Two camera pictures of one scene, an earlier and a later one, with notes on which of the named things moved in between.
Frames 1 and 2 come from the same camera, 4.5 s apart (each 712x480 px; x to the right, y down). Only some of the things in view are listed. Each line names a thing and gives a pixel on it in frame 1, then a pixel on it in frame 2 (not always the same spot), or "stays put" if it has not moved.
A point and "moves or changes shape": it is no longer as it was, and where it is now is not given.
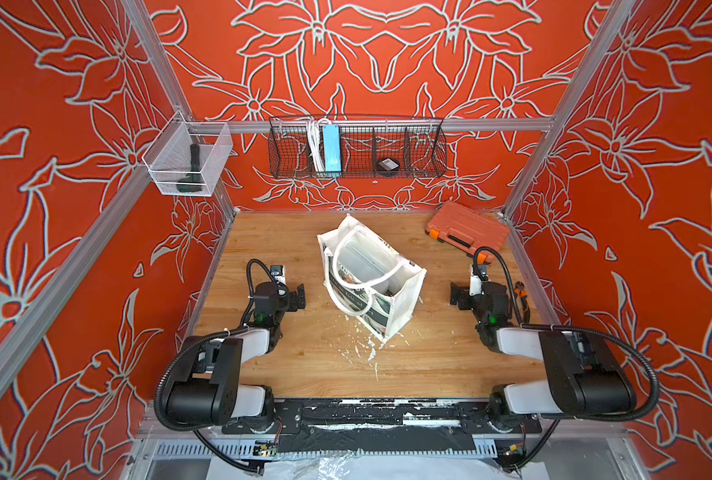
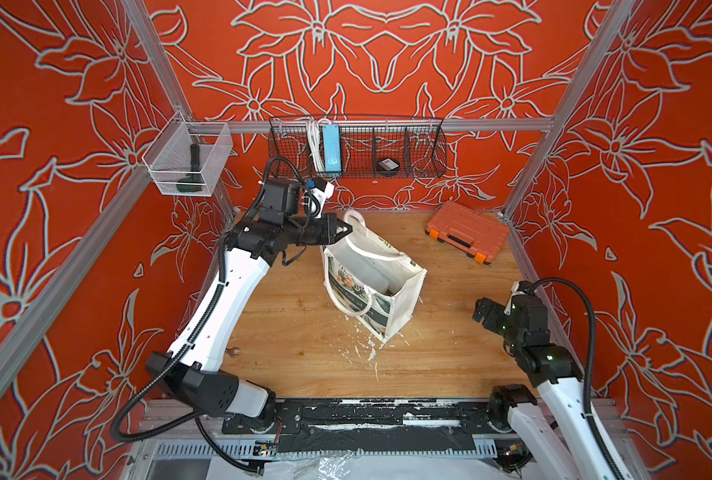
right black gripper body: x=474 y=303 -> x=502 y=322
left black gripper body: x=286 y=305 -> x=305 y=230
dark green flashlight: x=192 y=177 stays put
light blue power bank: x=332 y=150 stays put
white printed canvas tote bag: x=367 y=275 moves or changes shape
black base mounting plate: x=381 y=426 stays put
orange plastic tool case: x=468 y=229 stays put
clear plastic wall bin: x=168 y=162 stays put
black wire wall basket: x=371 y=146 stays put
